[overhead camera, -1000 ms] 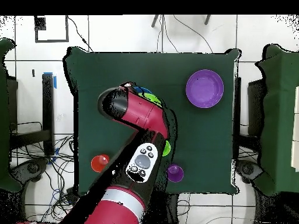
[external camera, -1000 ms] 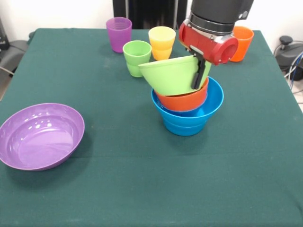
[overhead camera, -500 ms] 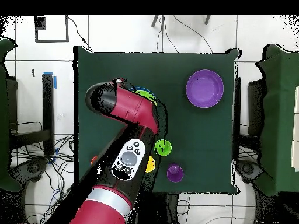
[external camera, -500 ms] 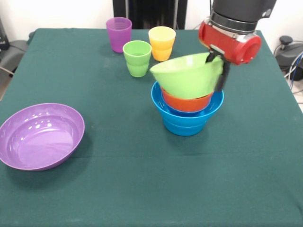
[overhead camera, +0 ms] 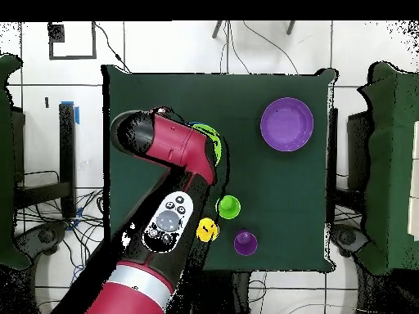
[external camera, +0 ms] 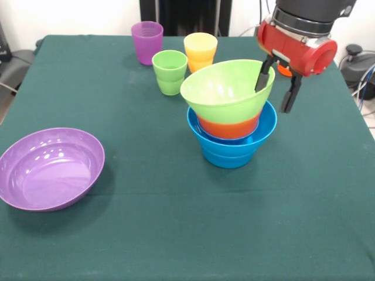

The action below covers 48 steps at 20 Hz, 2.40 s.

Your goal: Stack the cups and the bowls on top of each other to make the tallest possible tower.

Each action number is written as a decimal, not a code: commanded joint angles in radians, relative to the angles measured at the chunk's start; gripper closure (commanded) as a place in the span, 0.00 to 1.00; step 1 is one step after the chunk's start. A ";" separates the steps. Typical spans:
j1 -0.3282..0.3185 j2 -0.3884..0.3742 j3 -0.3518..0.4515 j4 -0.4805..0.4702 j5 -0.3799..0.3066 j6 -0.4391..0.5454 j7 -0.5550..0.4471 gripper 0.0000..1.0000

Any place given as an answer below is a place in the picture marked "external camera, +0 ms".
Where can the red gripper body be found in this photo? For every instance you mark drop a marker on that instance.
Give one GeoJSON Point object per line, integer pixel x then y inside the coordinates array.
{"type": "Point", "coordinates": [293, 49]}

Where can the large light blue bowl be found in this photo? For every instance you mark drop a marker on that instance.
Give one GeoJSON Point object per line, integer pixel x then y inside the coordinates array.
{"type": "Point", "coordinates": [268, 123]}

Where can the yellow cup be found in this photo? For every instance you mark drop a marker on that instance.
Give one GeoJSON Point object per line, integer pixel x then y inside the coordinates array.
{"type": "Point", "coordinates": [200, 49]}

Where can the black floor stand base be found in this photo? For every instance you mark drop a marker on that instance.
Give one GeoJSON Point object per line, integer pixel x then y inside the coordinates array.
{"type": "Point", "coordinates": [356, 63]}
{"type": "Point", "coordinates": [20, 63]}

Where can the black pedestal column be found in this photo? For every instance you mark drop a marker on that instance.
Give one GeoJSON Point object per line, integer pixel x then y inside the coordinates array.
{"type": "Point", "coordinates": [175, 14]}

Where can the orange cup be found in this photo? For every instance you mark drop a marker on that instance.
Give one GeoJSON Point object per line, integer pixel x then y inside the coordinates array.
{"type": "Point", "coordinates": [283, 71]}

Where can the orange bowl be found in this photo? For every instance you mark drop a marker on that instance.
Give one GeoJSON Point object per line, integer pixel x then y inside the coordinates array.
{"type": "Point", "coordinates": [228, 128]}

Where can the dark green tablecloth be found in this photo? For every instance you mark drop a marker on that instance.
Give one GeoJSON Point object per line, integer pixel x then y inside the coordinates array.
{"type": "Point", "coordinates": [187, 205]}

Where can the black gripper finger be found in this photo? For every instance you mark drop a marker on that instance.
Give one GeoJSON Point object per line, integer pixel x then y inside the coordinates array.
{"type": "Point", "coordinates": [290, 96]}
{"type": "Point", "coordinates": [263, 76]}

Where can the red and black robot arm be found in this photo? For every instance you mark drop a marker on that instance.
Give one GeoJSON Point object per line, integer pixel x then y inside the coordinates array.
{"type": "Point", "coordinates": [310, 11]}

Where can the green cup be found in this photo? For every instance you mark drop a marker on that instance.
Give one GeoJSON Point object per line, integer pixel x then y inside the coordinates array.
{"type": "Point", "coordinates": [170, 76]}

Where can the large green bowl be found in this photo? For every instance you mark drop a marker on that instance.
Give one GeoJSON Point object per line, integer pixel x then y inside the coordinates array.
{"type": "Point", "coordinates": [222, 87]}

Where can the large purple bowl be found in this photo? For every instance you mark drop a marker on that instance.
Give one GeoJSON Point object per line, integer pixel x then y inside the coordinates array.
{"type": "Point", "coordinates": [52, 175]}

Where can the purple cup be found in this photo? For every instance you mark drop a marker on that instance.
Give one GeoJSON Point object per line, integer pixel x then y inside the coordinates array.
{"type": "Point", "coordinates": [146, 44]}

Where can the small light blue bowl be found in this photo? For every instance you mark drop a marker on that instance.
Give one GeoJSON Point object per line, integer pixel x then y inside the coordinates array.
{"type": "Point", "coordinates": [227, 161]}

